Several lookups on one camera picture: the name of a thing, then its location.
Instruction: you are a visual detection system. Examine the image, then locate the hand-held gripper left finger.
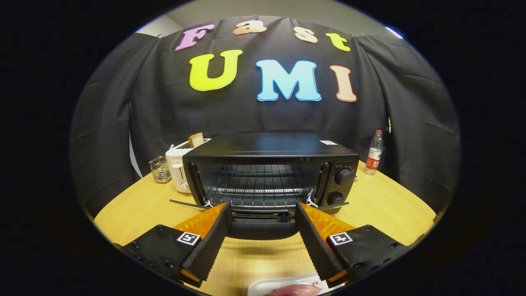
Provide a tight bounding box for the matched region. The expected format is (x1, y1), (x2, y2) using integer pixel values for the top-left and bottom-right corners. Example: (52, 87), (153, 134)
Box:
(113, 201), (233, 288)

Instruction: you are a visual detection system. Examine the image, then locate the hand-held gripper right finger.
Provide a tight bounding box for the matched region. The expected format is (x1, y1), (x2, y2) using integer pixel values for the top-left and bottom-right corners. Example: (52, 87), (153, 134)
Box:
(295, 201), (413, 288)

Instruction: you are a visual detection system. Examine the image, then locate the pink ham slice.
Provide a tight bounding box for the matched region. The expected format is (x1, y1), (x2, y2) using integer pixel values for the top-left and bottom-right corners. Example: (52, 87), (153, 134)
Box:
(263, 284), (321, 296)

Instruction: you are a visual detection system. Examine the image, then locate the white square dish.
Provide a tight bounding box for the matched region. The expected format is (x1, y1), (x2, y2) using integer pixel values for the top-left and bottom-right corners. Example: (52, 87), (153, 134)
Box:
(247, 273), (344, 296)

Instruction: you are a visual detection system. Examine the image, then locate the black toaster oven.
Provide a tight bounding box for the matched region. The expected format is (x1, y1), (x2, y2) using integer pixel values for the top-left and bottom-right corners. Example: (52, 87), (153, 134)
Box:
(169, 132), (359, 241)

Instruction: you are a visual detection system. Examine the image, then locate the white pop-up toaster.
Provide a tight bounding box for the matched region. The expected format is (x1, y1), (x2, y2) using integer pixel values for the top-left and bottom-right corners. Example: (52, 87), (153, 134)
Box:
(165, 139), (211, 194)

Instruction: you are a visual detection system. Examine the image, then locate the clear water bottle red label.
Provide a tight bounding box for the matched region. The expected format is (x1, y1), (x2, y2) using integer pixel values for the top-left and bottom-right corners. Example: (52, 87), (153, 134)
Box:
(364, 129), (384, 176)

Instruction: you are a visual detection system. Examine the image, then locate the black backdrop cloth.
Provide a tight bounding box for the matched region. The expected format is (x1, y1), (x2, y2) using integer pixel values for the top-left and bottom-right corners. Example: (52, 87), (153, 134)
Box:
(70, 16), (461, 216)

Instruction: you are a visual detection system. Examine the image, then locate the wire mesh holder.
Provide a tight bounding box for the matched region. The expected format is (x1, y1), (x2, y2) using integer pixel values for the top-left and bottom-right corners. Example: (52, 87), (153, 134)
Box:
(148, 155), (172, 183)

